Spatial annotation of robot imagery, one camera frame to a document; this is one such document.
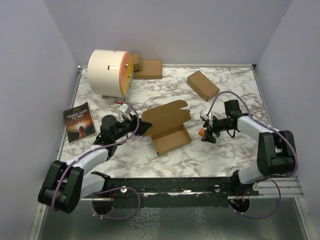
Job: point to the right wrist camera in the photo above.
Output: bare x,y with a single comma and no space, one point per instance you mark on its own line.
205,115

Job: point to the large flat cardboard box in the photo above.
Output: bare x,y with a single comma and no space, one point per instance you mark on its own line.
151,70

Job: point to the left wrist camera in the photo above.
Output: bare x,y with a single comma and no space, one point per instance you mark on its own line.
124,109

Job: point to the round white drawer cabinet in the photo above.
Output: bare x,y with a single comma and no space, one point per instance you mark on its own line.
110,72

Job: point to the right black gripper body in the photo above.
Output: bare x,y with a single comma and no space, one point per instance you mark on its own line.
218,125

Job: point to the small orange cube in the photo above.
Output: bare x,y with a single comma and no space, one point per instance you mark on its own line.
201,132

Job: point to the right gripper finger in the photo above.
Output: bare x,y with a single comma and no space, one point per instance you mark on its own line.
208,137
206,123

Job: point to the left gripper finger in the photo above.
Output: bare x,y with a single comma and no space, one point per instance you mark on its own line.
135,119
143,128

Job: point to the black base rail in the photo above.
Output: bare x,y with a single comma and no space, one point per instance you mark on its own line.
173,192

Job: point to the folded brown cardboard box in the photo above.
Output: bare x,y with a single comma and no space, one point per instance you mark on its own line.
202,85

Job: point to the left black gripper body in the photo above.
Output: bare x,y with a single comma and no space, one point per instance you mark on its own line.
126,126

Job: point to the dark book three days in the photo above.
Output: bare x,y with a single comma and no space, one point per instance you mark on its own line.
79,122

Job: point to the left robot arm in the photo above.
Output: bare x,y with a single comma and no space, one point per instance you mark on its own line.
67,182

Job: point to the small cardboard box at back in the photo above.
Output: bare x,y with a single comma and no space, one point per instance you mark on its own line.
137,62

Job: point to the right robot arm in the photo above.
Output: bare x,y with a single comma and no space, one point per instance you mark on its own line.
275,148

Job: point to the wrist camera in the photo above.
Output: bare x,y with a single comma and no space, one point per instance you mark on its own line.
205,115
124,109

